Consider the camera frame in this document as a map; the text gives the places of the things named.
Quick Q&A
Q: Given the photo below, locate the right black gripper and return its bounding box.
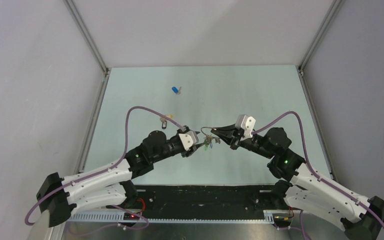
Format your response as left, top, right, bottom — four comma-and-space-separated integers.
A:
211, 122, 275, 160

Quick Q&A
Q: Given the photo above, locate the key with blue tag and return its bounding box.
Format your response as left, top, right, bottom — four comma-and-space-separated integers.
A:
171, 86, 182, 95

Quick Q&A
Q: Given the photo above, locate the large metal keyring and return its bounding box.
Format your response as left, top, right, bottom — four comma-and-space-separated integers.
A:
200, 126, 217, 139

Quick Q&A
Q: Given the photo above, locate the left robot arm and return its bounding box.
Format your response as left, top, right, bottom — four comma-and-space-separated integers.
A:
36, 129, 202, 227

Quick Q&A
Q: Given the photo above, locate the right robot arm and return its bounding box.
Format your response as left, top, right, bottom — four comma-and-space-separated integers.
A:
211, 124, 384, 240

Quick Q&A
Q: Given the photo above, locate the key with yellow tag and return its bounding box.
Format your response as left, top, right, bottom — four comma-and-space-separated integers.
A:
160, 114, 173, 122

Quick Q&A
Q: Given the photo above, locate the black key tag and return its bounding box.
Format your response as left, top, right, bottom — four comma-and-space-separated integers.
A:
161, 121, 168, 130

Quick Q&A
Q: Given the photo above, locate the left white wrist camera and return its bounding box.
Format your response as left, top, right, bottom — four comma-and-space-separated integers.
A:
177, 126, 199, 151

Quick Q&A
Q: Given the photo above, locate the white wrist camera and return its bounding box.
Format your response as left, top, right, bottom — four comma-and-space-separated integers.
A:
177, 126, 199, 151
235, 114, 256, 141

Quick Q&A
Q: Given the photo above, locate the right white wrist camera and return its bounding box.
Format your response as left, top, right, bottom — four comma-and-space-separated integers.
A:
235, 114, 256, 141

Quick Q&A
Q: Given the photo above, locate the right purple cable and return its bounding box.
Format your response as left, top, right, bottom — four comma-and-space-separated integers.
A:
251, 110, 384, 240

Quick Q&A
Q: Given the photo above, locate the purple cable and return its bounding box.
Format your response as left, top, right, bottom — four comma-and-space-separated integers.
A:
24, 105, 188, 227
251, 110, 384, 240

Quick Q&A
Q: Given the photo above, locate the white slotted cable duct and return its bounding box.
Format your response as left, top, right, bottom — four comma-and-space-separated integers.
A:
67, 211, 274, 224

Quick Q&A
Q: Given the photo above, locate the right aluminium frame post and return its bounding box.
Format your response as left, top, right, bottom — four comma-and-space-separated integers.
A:
297, 0, 345, 73

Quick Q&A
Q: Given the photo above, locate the aluminium frame post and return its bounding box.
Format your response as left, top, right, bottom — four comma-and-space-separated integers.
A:
63, 0, 109, 77
297, 0, 345, 73

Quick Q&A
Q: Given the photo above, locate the left aluminium frame post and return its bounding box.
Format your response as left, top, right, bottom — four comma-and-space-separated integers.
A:
63, 0, 109, 77

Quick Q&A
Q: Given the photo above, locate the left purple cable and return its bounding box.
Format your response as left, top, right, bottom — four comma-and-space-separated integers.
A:
24, 105, 188, 227

